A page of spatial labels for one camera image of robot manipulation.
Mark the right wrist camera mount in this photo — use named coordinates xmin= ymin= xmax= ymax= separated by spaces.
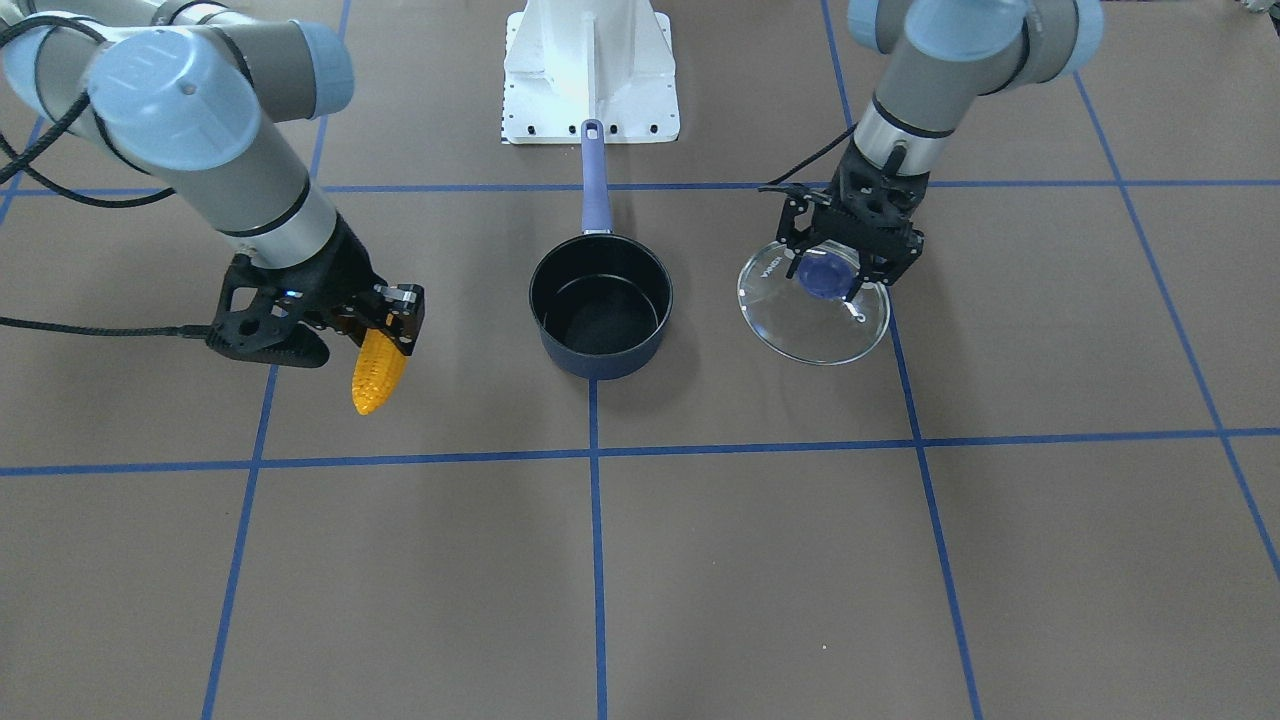
xmin=204 ymin=252 xmax=330 ymax=369

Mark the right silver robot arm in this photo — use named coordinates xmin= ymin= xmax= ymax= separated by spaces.
xmin=3 ymin=1 xmax=424 ymax=368

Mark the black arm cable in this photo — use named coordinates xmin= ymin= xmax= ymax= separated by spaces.
xmin=0 ymin=10 xmax=216 ymax=340

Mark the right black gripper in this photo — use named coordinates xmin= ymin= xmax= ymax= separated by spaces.
xmin=270 ymin=215 xmax=425 ymax=357

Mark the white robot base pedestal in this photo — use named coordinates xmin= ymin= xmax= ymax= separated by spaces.
xmin=500 ymin=1 xmax=681 ymax=145

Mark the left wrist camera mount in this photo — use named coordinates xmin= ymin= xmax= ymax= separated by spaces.
xmin=756 ymin=182 xmax=831 ymax=254

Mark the glass pot lid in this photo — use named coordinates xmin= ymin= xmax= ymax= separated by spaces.
xmin=737 ymin=241 xmax=891 ymax=366

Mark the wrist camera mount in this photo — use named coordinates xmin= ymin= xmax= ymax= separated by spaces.
xmin=204 ymin=252 xmax=330 ymax=369
xmin=756 ymin=182 xmax=831 ymax=254

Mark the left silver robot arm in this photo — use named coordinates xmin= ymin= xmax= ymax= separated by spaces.
xmin=767 ymin=1 xmax=1105 ymax=300

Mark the dark blue saucepan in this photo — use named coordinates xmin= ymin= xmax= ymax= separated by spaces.
xmin=529 ymin=119 xmax=675 ymax=382

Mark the yellow corn cob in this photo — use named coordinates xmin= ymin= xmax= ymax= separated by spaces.
xmin=349 ymin=331 xmax=408 ymax=416

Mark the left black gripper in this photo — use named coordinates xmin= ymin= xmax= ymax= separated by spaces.
xmin=777 ymin=141 xmax=925 ymax=301

